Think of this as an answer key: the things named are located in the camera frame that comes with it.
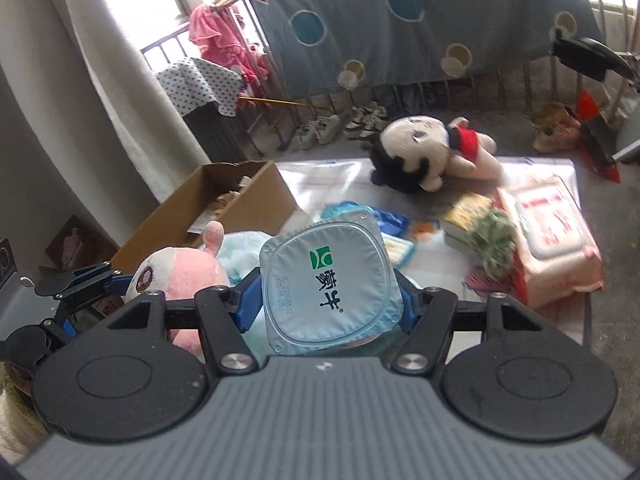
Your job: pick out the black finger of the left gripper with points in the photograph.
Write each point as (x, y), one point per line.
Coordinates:
(38, 319)

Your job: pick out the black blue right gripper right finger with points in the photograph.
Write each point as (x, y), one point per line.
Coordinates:
(431, 317)

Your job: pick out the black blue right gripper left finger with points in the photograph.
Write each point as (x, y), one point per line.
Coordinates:
(211, 325)

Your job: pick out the pink white plush toy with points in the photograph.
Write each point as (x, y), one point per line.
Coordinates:
(181, 272)

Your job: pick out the white yogurt cup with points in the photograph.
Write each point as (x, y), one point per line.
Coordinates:
(327, 285)

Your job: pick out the light blue towel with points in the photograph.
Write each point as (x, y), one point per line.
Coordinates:
(239, 255)

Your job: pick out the gold snack packet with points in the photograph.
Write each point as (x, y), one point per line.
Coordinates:
(458, 221)

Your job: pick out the blue tissue pack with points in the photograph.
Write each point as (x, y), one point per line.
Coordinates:
(386, 222)

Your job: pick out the green fabric scrunchie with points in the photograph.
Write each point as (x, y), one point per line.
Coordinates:
(493, 238)

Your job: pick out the brown cardboard box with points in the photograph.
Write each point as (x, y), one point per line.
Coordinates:
(249, 196)

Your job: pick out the large wet wipes pack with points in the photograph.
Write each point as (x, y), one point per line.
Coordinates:
(556, 255)

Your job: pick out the black haired boy plush doll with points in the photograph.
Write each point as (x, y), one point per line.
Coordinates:
(415, 153)

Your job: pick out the white curtain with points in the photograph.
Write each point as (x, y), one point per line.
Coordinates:
(156, 139)

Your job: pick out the pair of sneakers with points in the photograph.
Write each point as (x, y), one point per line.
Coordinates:
(361, 124)

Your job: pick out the yellow stick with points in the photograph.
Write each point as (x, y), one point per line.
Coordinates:
(311, 106)

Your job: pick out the polka dot cloth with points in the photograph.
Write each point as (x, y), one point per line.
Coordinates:
(193, 83)

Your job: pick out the pink hanging garment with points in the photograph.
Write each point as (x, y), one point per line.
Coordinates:
(223, 38)

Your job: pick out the grey blue patterned quilt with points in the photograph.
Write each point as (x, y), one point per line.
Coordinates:
(321, 46)

